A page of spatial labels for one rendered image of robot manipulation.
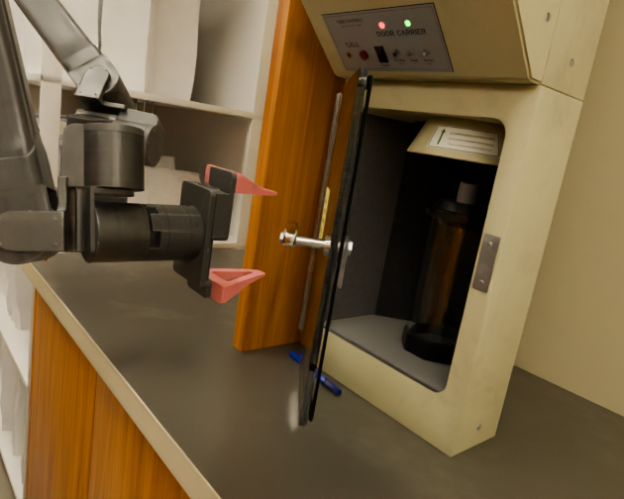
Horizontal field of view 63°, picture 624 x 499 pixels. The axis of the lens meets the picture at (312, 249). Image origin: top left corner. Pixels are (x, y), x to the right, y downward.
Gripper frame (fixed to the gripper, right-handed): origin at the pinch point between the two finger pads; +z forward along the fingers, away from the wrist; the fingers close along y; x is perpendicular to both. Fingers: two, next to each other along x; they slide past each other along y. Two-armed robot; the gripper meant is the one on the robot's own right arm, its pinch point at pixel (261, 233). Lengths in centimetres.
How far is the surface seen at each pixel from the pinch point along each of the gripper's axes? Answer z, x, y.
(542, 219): 30.2, -17.7, 6.5
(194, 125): 64, 145, 9
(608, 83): 65, -7, 30
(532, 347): 65, -6, -21
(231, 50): 64, 124, 37
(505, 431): 36.2, -17.7, -25.4
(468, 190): 31.7, -5.2, 8.0
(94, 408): -5, 36, -42
